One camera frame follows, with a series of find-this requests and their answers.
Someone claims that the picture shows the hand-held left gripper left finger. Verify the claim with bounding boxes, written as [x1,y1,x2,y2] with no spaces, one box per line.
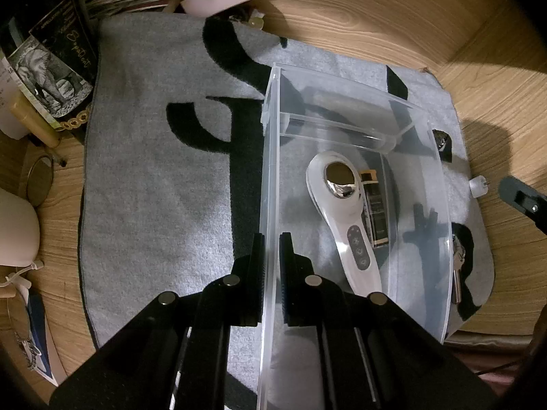
[49,233,266,410]

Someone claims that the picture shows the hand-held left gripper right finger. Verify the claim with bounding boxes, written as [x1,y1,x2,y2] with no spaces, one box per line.
[279,231,501,410]

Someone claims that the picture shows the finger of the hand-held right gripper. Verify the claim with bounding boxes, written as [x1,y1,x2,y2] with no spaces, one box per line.
[498,175,547,236]

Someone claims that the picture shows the white plug adapter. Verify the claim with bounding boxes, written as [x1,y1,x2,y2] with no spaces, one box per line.
[469,175,491,198]

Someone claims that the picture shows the clear plastic storage bin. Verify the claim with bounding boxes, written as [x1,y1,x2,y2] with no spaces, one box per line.
[256,62,454,410]

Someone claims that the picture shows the keys with black fob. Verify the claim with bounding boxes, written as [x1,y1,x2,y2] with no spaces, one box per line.
[450,233,466,305]

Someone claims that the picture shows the white handheld massager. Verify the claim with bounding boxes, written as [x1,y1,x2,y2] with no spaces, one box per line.
[305,153,389,297]

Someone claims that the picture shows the black bottle with gold cap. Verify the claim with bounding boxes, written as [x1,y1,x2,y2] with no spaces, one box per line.
[358,170,390,249]

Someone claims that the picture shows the grey mat with black pattern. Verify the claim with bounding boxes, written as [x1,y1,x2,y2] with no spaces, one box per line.
[81,12,496,410]

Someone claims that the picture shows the round hand mirror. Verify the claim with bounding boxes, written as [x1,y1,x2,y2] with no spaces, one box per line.
[26,156,56,208]

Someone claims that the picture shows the beige tube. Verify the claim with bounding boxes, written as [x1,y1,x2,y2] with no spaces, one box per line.
[11,94,61,146]

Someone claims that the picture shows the black book with elephant picture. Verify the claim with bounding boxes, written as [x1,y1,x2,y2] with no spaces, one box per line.
[6,0,101,133]

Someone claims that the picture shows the white paper container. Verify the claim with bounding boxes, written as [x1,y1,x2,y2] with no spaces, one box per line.
[0,57,32,139]

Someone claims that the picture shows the white string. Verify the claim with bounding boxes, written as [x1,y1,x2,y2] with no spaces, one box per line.
[0,260,44,288]

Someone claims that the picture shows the beaded bracelet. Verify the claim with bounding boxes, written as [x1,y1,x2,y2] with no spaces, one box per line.
[17,329,43,368]

